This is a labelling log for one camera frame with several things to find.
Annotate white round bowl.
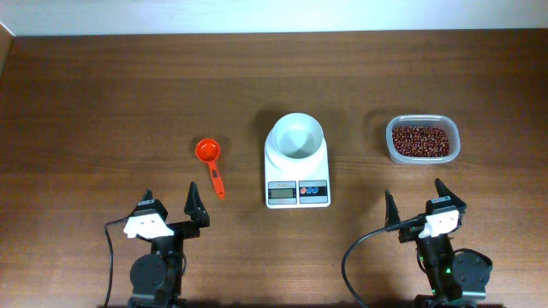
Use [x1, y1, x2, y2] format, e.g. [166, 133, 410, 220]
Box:
[271, 113, 325, 159]

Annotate red beans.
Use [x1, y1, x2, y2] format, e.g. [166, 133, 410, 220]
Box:
[392, 126, 450, 157]

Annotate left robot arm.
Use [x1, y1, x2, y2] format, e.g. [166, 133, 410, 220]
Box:
[123, 182, 210, 307]

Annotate white digital kitchen scale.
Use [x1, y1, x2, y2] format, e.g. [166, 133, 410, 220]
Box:
[265, 131, 331, 210]

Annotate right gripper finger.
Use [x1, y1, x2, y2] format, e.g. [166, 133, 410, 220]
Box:
[384, 189, 401, 228]
[434, 178, 454, 198]

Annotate orange measuring scoop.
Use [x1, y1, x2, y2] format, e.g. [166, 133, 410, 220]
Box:
[195, 139, 226, 199]

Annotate clear plastic container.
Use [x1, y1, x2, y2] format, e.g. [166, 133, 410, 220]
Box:
[385, 115, 461, 164]

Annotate right black cable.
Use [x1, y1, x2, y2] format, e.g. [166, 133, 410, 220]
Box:
[341, 216, 425, 308]

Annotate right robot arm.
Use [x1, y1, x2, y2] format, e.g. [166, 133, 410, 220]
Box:
[384, 179, 493, 308]

